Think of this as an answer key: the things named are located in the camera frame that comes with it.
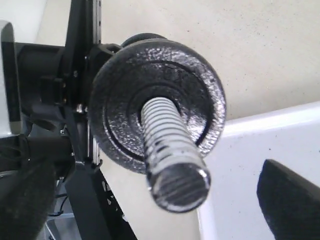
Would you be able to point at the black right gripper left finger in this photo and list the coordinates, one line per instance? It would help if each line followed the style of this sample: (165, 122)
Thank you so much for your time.
(26, 197)

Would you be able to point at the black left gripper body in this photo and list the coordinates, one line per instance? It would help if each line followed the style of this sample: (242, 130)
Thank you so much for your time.
(56, 84)

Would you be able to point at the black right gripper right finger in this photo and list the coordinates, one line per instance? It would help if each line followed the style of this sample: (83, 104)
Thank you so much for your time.
(290, 204)

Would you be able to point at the black weight plate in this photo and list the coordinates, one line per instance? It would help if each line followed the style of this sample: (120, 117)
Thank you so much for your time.
(141, 37)
(152, 92)

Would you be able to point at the chrome threaded dumbbell bar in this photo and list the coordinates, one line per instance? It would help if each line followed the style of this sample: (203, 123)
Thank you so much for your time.
(177, 176)

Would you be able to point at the white plastic tray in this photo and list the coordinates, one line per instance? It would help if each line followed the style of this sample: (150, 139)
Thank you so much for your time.
(291, 136)

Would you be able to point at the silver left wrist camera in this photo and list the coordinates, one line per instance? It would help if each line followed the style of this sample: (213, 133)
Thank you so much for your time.
(10, 102)

